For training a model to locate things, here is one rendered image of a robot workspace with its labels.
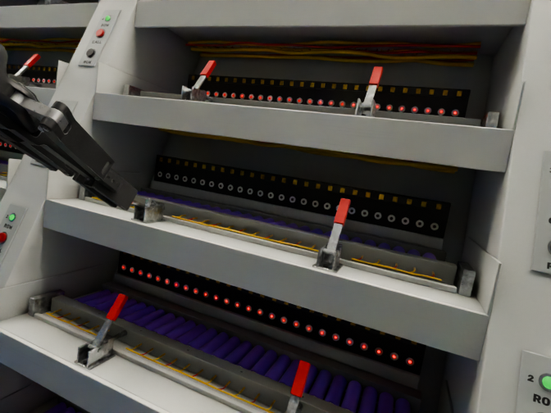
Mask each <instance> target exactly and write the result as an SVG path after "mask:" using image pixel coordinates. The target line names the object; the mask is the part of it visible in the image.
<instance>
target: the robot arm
mask: <svg viewBox="0 0 551 413"><path fill-rule="evenodd" d="M0 139H1V140H3V141H5V142H6V143H9V144H10V145H12V146H13V147H14V148H16V149H18V150H20V151H21V152H23V153H24V154H26V155H27V156H29V157H31V158H33V159H35V160H36V161H37V162H39V163H41V164H42V165H44V166H46V167H47V168H48V169H49V170H53V171H57V170H59V171H60V172H62V173H63V174H64V175H66V176H70V177H72V176H73V175H74V177H73V178H72V179H73V180H74V181H75V182H76V183H78V184H80V185H81V186H82V187H84V188H86V189H87V190H89V191H90V192H91V193H92V194H94V195H95V196H97V197H98V198H100V199H101V200H103V201H104V202H105V203H106V204H108V205H109V206H111V207H117V206H118V207H120V208H121V209H123V210H126V211H128V210H129V208H130V205H131V203H132V202H133V200H134V198H135V196H136V195H137V193H138V190H137V189H136V188H135V187H133V186H132V185H131V184H129V183H128V182H127V181H126V180H125V179H123V178H122V177H121V176H120V175H118V174H117V173H116V172H115V171H114V170H113V169H112V166H113V164H114V163H115V162H114V161H113V160H112V159H111V158H110V157H109V155H108V154H107V153H106V152H105V151H104V150H103V149H102V148H101V147H100V146H99V145H98V143H97V142H96V141H95V140H94V139H93V138H92V137H91V136H90V135H89V134H88V133H87V132H86V130H85V129H84V128H83V127H82V126H81V125H80V124H79V123H78V122H77V121H76V120H75V117H74V116H73V115H72V113H71V110H70V108H69V107H68V106H67V105H66V104H65V103H63V102H59V101H55V102H54V103H53V105H52V106H51V107H48V106H46V105H43V104H42V103H41V102H40V101H39V100H38V99H37V97H36V95H35V94H34V93H33V92H31V91H30V90H29V89H28V88H26V87H25V86H24V85H23V84H20V83H17V82H16V81H14V80H13V79H10V78H9V77H8V76H7V51H6V49H5V48H4V47H3V46H2V45H1V44H0Z"/></svg>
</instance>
